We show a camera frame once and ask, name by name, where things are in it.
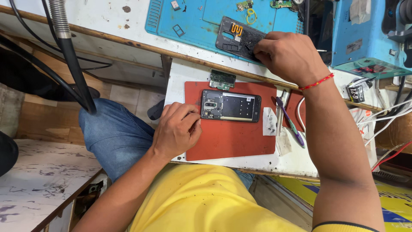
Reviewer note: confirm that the person's right hand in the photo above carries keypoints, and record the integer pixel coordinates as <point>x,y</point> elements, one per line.
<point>293,58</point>

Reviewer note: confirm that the person's left hand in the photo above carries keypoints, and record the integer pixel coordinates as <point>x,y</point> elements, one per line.
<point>173,130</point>

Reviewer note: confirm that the black phone back cover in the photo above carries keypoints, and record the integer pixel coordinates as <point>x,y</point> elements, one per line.
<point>236,38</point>

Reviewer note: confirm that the black shoe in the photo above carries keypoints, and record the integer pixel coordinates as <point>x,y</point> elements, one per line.
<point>156,111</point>

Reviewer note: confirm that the red wrist thread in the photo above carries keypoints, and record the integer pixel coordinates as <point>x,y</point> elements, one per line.
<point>317,82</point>

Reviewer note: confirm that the small red silicone mat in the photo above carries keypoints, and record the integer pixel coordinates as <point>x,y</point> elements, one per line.
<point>291,109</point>

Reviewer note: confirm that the small green circuit board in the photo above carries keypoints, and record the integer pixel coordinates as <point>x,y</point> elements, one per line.
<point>244,5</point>
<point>281,3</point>

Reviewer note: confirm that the large red silicone mat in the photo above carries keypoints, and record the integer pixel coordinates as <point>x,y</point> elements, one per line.
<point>231,138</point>

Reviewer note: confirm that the blue jeans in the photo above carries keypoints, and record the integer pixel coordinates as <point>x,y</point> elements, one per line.
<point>116,138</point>

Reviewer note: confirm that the metal tweezers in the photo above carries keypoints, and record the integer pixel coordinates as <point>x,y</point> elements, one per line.
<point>280,116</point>

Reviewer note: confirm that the opened black smartphone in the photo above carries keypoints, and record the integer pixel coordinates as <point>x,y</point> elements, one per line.
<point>236,106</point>

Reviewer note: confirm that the purple and green toothbrush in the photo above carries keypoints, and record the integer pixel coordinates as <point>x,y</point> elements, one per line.
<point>291,125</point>

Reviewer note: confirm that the stained white paper scrap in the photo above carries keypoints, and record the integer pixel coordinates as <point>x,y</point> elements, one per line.
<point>269,122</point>

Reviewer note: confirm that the green phone circuit board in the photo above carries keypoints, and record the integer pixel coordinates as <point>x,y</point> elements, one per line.
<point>222,79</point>

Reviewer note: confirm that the black glue tube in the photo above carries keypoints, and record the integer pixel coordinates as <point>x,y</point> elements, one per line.
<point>357,92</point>

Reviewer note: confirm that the blue bench power supply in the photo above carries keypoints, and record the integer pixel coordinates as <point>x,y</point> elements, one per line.
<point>363,38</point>

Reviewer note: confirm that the yellow shirt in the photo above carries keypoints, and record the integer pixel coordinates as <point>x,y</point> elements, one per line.
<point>206,199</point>

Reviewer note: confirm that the white tissue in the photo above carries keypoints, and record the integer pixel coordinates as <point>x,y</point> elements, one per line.
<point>360,10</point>

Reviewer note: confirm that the dark sim tray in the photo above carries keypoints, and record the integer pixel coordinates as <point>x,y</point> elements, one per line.
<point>179,30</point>

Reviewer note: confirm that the blue repair work mat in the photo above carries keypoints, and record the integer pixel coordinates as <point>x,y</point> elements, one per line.
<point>193,22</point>

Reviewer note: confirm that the white packet with red print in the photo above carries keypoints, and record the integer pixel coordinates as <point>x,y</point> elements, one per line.
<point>370,135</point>

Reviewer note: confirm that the black microscope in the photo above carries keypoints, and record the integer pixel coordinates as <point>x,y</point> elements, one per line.
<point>400,19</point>

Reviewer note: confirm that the small white chip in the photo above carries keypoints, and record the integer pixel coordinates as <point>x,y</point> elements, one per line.
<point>175,5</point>

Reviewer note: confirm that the black bag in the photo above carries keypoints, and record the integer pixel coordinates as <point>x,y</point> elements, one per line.
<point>29,74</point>

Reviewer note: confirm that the black stool seat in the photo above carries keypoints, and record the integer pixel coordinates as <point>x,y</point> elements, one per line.
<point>7,153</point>

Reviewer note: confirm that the yellow and blue banner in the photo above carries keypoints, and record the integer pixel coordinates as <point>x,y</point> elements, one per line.
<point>392,199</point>

